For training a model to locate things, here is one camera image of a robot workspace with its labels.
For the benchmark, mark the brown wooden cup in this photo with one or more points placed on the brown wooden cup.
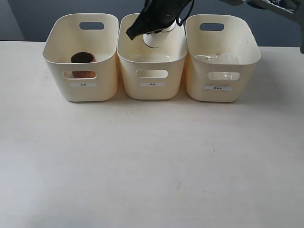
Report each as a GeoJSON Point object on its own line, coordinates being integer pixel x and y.
{"type": "Point", "coordinates": [83, 57]}

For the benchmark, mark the left cream plastic bin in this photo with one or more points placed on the left cream plastic bin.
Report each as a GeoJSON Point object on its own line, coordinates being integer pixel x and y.
{"type": "Point", "coordinates": [96, 33]}

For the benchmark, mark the clear plastic bottle white cap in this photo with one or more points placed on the clear plastic bottle white cap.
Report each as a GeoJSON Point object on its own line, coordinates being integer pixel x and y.
{"type": "Point", "coordinates": [220, 59]}

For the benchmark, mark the right cream plastic bin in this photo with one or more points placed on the right cream plastic bin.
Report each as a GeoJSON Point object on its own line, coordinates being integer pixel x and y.
{"type": "Point", "coordinates": [209, 34]}

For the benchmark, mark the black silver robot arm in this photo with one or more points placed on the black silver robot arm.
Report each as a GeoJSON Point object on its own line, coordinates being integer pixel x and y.
{"type": "Point", "coordinates": [292, 10]}

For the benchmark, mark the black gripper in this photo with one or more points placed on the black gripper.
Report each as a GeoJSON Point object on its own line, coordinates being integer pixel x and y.
{"type": "Point", "coordinates": [156, 16]}

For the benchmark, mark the cream plastic bin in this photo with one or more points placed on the cream plastic bin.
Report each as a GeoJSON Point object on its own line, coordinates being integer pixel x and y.
{"type": "Point", "coordinates": [151, 73]}
{"type": "Point", "coordinates": [209, 34]}
{"type": "Point", "coordinates": [96, 33]}

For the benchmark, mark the middle cream plastic bin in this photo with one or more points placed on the middle cream plastic bin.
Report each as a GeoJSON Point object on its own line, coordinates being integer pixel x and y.
{"type": "Point", "coordinates": [151, 73]}

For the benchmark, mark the white paper cup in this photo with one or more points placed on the white paper cup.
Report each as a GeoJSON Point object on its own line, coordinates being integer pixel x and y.
{"type": "Point", "coordinates": [156, 38]}

